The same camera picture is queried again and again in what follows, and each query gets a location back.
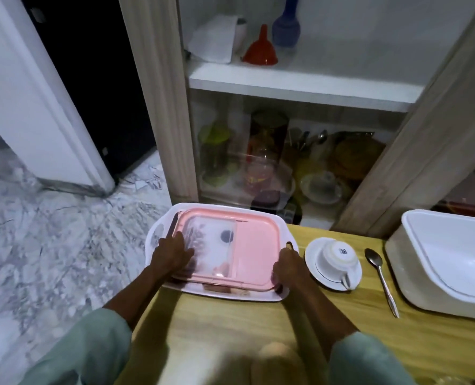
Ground orange brown plate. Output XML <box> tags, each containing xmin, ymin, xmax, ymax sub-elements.
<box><xmin>333</xmin><ymin>135</ymin><xmax>386</xmax><ymax>182</ymax></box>

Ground pink lidded food container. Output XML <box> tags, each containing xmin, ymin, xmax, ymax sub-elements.
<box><xmin>173</xmin><ymin>209</ymin><xmax>289</xmax><ymax>292</ymax></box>

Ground white folded paper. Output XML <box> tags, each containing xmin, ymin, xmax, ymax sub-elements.
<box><xmin>187</xmin><ymin>14</ymin><xmax>248</xmax><ymax>64</ymax></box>

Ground white plastic basin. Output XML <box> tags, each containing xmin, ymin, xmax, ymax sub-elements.
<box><xmin>385</xmin><ymin>209</ymin><xmax>475</xmax><ymax>322</ymax></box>

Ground clear plastic container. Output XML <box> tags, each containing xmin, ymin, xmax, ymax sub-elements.
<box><xmin>199</xmin><ymin>156</ymin><xmax>297</xmax><ymax>202</ymax></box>

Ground tan rounded object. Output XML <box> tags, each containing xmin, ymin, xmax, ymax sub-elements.
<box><xmin>249</xmin><ymin>342</ymin><xmax>307</xmax><ymax>385</ymax></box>

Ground light green shirt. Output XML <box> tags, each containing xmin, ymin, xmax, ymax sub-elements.
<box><xmin>19</xmin><ymin>306</ymin><xmax>418</xmax><ymax>385</ymax></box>

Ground person's right hand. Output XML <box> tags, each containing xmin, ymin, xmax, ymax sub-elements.
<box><xmin>271</xmin><ymin>241</ymin><xmax>305</xmax><ymax>295</ymax></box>

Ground green lidded jar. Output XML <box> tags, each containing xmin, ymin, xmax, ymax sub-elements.
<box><xmin>198</xmin><ymin>122</ymin><xmax>238</xmax><ymax>187</ymax></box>

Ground white plastic tray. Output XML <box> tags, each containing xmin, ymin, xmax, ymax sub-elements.
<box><xmin>145</xmin><ymin>203</ymin><xmax>300</xmax><ymax>303</ymax></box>

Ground blue plastic bottle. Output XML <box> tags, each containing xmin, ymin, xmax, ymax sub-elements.
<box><xmin>271</xmin><ymin>0</ymin><xmax>302</xmax><ymax>49</ymax></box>

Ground white bowl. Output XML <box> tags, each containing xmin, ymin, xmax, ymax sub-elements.
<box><xmin>299</xmin><ymin>170</ymin><xmax>345</xmax><ymax>206</ymax></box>

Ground wooden cabinet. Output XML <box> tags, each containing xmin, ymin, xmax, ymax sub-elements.
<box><xmin>117</xmin><ymin>0</ymin><xmax>475</xmax><ymax>239</ymax></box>

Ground metal spoon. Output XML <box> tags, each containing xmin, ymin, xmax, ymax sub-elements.
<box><xmin>364</xmin><ymin>248</ymin><xmax>400</xmax><ymax>319</ymax></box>

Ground red plastic funnel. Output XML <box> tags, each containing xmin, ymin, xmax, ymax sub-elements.
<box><xmin>241</xmin><ymin>24</ymin><xmax>279</xmax><ymax>66</ymax></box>

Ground metal cutlery bunch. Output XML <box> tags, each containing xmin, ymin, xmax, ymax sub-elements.
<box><xmin>297</xmin><ymin>129</ymin><xmax>330</xmax><ymax>152</ymax></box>

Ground dark tall jar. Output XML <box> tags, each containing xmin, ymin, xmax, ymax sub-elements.
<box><xmin>247</xmin><ymin>110</ymin><xmax>290</xmax><ymax>198</ymax></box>

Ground person's left forearm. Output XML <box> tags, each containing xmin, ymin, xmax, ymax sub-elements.
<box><xmin>101</xmin><ymin>265</ymin><xmax>174</xmax><ymax>331</ymax></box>

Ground person's right forearm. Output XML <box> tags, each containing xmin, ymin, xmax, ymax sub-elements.
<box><xmin>286</xmin><ymin>278</ymin><xmax>360</xmax><ymax>349</ymax></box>

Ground white saucer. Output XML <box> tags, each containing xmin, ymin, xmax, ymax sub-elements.
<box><xmin>304</xmin><ymin>237</ymin><xmax>363</xmax><ymax>292</ymax></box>

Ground white door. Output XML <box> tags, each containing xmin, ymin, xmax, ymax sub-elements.
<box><xmin>0</xmin><ymin>0</ymin><xmax>116</xmax><ymax>198</ymax></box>

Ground person's left hand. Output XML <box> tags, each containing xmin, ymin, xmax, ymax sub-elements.
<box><xmin>149</xmin><ymin>213</ymin><xmax>196</xmax><ymax>283</ymax></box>

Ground white teacup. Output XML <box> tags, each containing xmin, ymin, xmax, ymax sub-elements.
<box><xmin>316</xmin><ymin>240</ymin><xmax>360</xmax><ymax>289</ymax></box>

